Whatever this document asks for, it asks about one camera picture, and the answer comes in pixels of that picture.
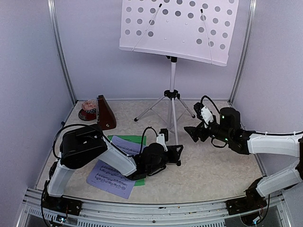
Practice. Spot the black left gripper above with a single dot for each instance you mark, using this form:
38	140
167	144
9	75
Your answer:
173	149

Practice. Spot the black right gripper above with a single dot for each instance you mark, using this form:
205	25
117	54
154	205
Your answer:
195	135

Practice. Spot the white sheet music page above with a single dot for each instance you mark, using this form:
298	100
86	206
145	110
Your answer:
101	176

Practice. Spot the white perforated music stand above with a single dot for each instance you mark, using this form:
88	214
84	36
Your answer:
198	30

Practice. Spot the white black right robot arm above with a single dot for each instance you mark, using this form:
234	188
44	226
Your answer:
228	130

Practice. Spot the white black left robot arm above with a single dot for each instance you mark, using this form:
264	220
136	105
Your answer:
82	144

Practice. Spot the green sheet music page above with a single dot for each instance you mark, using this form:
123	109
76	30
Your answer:
120	157

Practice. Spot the brown wooden metronome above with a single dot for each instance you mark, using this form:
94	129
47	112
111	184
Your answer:
105	116

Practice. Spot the patterned ceramic bowl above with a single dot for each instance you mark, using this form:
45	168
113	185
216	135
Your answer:
89	106

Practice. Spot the dark round saucer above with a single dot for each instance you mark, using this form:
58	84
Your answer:
85	116

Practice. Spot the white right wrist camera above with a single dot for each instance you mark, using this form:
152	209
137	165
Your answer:
207	115

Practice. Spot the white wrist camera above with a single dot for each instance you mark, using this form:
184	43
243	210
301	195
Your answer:
161	140
207	115

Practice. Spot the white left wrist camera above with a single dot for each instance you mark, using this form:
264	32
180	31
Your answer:
161	140

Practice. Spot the right aluminium frame post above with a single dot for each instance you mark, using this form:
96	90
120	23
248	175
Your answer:
244	52

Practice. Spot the aluminium frame post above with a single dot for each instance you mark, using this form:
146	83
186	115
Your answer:
244	52
60	51

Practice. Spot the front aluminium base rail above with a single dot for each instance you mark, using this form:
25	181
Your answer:
93	213

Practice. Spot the left aluminium frame post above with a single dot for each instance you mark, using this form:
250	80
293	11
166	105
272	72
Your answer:
60	51

